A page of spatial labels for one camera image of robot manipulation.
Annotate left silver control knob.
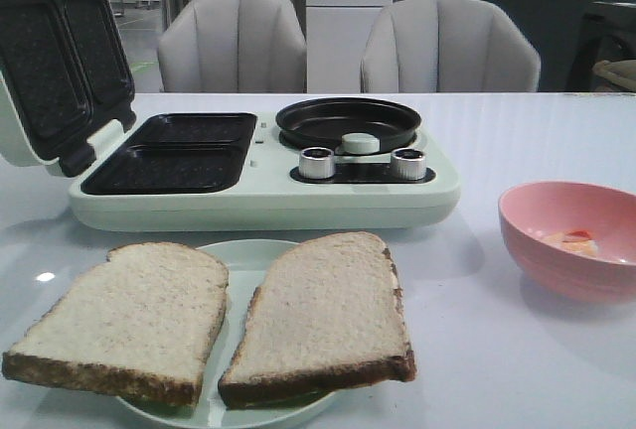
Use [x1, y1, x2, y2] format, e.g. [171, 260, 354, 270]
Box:
[298, 147, 336, 180]

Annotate orange shrimp pieces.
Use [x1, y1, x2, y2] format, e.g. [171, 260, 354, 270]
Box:
[543, 229, 598, 257]

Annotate silver control knob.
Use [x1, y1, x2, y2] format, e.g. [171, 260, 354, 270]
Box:
[390, 148, 427, 181]
[298, 147, 336, 180]

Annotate right silver control knob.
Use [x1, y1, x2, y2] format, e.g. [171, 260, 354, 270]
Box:
[390, 148, 427, 181]

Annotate white cabinet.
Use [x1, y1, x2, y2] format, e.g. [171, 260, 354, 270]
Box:
[305, 0, 393, 93]

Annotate grey upholstered chair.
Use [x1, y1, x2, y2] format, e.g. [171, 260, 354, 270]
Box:
[360, 0, 541, 93]
[157, 0, 306, 93]

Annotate mint green round plate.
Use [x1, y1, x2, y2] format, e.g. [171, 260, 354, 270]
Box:
[118, 239, 337, 428]

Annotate black round frying pan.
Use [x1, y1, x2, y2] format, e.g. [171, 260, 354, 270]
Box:
[275, 97, 421, 154]

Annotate bread slice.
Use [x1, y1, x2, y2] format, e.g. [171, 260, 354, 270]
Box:
[218, 231, 416, 409]
[2, 242, 229, 406]

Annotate mint green breakfast maker base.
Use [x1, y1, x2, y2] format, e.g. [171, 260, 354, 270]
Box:
[69, 110, 460, 231]

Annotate mint green sandwich maker lid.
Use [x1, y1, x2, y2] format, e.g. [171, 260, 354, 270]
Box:
[1, 0, 136, 177]

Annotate pink bowl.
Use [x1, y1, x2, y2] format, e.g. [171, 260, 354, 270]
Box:
[498, 181, 635, 304]

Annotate right grey upholstered chair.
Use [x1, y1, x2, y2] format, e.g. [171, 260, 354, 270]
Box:
[360, 0, 541, 93]

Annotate left grey upholstered chair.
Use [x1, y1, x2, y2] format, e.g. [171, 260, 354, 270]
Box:
[157, 0, 306, 93]

